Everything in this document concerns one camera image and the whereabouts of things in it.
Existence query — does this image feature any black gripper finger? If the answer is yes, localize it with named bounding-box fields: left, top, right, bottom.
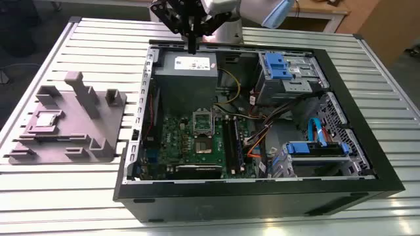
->
left=150, top=0, right=196, bottom=55
left=194, top=12, right=236, bottom=55

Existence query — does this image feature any silver CPU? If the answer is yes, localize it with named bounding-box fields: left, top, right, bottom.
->
left=35, top=113, right=58, bottom=126

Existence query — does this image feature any blue disk carrier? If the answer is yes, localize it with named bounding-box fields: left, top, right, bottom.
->
left=264, top=53, right=294, bottom=81

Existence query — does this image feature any grey power supply unit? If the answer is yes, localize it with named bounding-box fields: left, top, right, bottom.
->
left=152, top=51, right=219, bottom=110

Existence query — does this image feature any wooden desk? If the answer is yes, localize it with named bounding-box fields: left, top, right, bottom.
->
left=243, top=0, right=352, bottom=34

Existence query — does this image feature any silver drive cage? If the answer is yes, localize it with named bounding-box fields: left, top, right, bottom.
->
left=255, top=51, right=331, bottom=106

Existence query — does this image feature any metal socket cover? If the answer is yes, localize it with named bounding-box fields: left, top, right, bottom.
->
left=192, top=108, right=216, bottom=137

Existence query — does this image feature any black office chair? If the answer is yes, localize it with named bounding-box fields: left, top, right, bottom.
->
left=0, top=0, right=43, bottom=59

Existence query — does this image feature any green motherboard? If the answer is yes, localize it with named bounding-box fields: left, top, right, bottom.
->
left=142, top=108, right=263, bottom=180

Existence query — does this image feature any black RAM slot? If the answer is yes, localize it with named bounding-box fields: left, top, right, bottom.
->
left=222, top=117, right=235, bottom=173
left=231, top=117, right=247, bottom=173

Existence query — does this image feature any grey parts rack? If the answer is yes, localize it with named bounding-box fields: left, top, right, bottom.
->
left=3, top=71, right=128, bottom=165

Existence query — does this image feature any brown wooden cabinet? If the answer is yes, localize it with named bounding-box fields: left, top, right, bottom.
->
left=338, top=0, right=420, bottom=67

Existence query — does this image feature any hard disk in blue carrier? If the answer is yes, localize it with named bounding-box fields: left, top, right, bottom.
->
left=286, top=141, right=351, bottom=158

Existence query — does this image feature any RAM stick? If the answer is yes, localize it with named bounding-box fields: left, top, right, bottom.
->
left=32, top=134, right=83, bottom=142

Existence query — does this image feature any black graphics card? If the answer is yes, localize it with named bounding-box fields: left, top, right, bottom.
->
left=167, top=164, right=223, bottom=179

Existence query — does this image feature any silver disk bay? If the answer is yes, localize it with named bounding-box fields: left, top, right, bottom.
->
left=282, top=141, right=362, bottom=177

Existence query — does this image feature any black PC case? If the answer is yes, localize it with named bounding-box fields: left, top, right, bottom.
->
left=112, top=39, right=407, bottom=223

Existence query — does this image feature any yellow wire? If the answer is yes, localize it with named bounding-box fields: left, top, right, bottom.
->
left=215, top=68, right=243, bottom=106

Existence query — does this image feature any black cable bundle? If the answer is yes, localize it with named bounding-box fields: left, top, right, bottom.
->
left=244, top=90, right=330, bottom=146

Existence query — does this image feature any orange wire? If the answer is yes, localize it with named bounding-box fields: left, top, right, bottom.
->
left=246, top=139, right=263, bottom=158

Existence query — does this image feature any blue wire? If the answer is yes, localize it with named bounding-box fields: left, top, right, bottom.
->
left=308, top=117, right=330, bottom=147

